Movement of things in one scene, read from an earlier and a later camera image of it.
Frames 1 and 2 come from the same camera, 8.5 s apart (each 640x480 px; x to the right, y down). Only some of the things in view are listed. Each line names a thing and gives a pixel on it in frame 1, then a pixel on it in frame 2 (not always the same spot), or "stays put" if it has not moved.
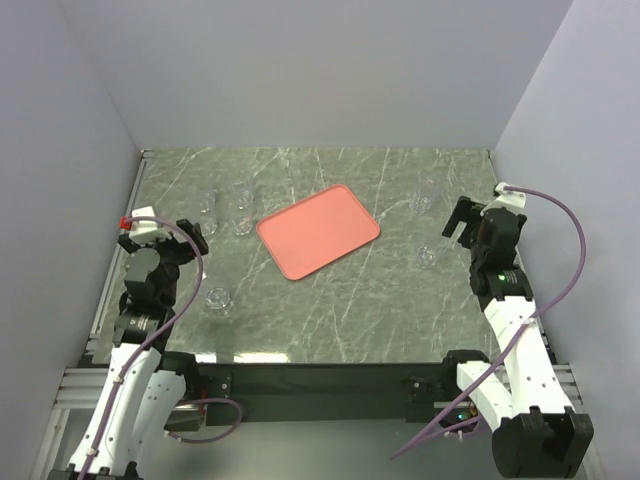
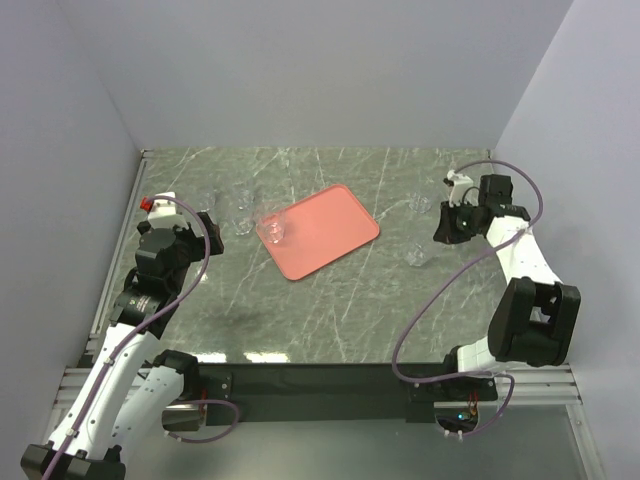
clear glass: [207, 203] stays put
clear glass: [242, 224] stays put
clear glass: [217, 298] → [271, 222]
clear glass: [245, 199] stays put
